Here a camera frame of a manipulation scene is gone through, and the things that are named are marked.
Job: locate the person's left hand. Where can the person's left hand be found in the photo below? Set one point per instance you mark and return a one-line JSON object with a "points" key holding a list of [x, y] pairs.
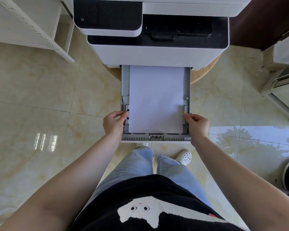
{"points": [[113, 126]]}

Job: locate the person's right hand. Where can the person's right hand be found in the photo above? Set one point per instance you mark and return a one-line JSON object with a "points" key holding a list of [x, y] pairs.
{"points": [[199, 128]]}

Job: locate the person's left thumb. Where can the person's left thumb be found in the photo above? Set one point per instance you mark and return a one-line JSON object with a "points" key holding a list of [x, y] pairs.
{"points": [[124, 120]]}

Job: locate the person's right thumb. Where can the person's right thumb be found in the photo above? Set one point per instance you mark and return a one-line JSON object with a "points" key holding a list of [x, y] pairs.
{"points": [[188, 121]]}

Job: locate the grey printer paper tray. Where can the grey printer paper tray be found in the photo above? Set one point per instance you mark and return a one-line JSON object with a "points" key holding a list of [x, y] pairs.
{"points": [[144, 137]]}

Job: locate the person's right forearm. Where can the person's right forearm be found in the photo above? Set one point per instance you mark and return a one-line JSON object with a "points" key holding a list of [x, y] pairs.
{"points": [[240, 185]]}

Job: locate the person's left forearm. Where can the person's left forearm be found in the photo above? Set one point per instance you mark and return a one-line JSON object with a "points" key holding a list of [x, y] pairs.
{"points": [[69, 185]]}

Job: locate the white clog shoe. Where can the white clog shoe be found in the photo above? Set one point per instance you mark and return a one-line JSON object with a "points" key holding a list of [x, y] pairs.
{"points": [[184, 156]]}

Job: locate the stack of white paper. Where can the stack of white paper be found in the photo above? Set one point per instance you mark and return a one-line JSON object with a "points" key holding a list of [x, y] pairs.
{"points": [[155, 98]]}

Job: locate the light blue jeans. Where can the light blue jeans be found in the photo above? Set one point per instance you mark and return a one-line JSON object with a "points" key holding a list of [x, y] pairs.
{"points": [[139, 165]]}

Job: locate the round wooden table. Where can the round wooden table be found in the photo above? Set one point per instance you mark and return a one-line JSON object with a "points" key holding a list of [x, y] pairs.
{"points": [[202, 72]]}

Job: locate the white and black printer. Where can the white and black printer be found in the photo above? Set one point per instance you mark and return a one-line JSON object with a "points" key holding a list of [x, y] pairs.
{"points": [[159, 52]]}

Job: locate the black printed t-shirt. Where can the black printed t-shirt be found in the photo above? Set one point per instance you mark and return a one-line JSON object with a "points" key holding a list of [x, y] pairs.
{"points": [[154, 204]]}

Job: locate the white air conditioner unit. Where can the white air conditioner unit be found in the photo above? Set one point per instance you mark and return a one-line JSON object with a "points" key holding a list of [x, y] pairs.
{"points": [[285, 91]]}

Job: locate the dark brown wooden cabinet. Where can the dark brown wooden cabinet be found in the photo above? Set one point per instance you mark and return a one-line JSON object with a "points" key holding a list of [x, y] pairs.
{"points": [[260, 24]]}

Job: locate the white metal shelf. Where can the white metal shelf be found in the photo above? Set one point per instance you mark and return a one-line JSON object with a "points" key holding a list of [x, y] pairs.
{"points": [[26, 24]]}

